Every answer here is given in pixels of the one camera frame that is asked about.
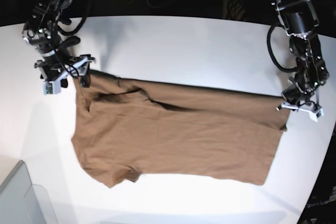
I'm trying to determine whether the brown t-shirt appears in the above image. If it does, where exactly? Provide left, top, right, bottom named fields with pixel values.
left=72, top=71, right=289, bottom=187

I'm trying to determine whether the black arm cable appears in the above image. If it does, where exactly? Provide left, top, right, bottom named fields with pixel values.
left=267, top=23, right=299, bottom=74
left=56, top=0, right=91, bottom=37

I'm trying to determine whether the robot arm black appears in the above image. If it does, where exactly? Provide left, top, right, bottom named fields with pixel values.
left=22, top=0, right=95, bottom=95
left=267, top=0, right=329, bottom=121

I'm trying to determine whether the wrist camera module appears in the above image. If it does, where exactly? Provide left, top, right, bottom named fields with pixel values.
left=43, top=80, right=61, bottom=95
left=309, top=109, right=324, bottom=122

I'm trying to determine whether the grey plastic bin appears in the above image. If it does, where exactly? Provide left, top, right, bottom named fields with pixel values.
left=1, top=161, right=59, bottom=223

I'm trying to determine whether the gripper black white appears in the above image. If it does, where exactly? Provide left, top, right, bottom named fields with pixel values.
left=276, top=91, right=323, bottom=114
left=34, top=55, right=96, bottom=88

